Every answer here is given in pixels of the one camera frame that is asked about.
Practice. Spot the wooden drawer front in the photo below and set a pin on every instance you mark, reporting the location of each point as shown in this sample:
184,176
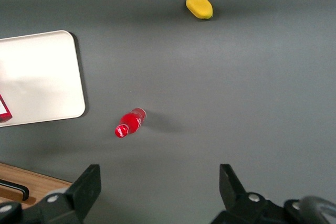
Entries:
10,174

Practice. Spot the cream plastic tray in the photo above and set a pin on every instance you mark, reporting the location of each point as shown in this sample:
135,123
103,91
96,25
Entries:
39,77

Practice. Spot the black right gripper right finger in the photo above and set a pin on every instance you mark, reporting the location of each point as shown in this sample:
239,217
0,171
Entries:
236,195

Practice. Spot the wooden drawer cabinet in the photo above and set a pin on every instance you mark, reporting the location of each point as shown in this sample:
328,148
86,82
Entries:
60,183

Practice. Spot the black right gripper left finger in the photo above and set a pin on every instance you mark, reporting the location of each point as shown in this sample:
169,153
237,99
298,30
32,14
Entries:
81,190

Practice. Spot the red cookie box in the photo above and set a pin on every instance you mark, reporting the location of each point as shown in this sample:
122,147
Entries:
4,113

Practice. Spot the small red soda bottle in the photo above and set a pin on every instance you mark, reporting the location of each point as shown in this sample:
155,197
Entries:
131,123

